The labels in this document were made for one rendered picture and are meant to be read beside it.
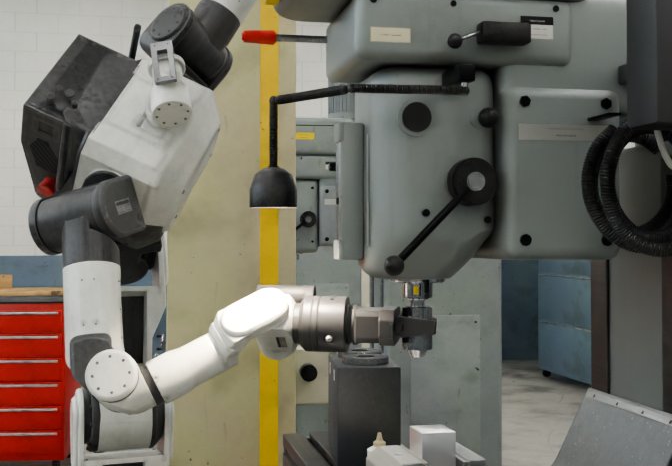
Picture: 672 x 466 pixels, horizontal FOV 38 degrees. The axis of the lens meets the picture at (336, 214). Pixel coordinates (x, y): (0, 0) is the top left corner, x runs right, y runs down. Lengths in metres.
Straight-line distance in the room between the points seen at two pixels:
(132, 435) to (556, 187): 1.00
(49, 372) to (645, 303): 4.72
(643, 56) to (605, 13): 0.26
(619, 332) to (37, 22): 9.44
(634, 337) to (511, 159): 0.40
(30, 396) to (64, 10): 5.60
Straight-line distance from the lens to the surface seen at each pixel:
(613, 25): 1.57
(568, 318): 9.36
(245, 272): 3.21
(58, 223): 1.62
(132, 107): 1.74
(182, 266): 3.20
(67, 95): 1.74
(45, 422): 6.05
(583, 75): 1.54
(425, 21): 1.45
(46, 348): 5.98
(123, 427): 2.02
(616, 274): 1.73
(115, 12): 10.74
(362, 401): 1.85
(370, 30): 1.42
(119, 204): 1.61
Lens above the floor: 1.37
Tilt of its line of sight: 1 degrees up
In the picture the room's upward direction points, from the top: straight up
